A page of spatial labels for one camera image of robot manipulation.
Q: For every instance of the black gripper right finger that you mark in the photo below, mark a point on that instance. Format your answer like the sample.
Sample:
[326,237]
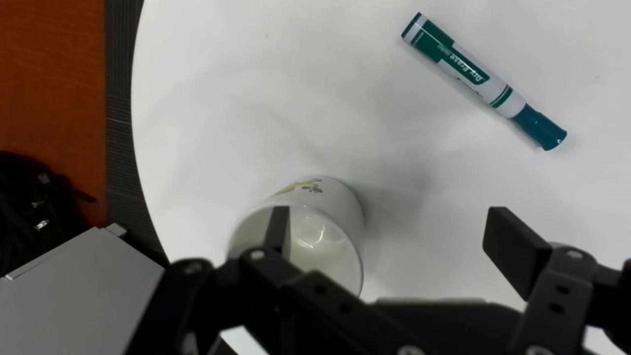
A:
[515,249]

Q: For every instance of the white ceramic mug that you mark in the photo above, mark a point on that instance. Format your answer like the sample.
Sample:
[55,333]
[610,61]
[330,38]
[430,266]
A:
[326,227]

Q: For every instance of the grey metal box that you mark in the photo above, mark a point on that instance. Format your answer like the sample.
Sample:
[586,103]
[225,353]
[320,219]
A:
[79,298]

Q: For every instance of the green white marker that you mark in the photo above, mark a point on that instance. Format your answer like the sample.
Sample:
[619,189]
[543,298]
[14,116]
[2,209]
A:
[442,49]

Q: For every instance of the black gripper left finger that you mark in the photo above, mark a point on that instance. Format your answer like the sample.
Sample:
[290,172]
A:
[278,227]

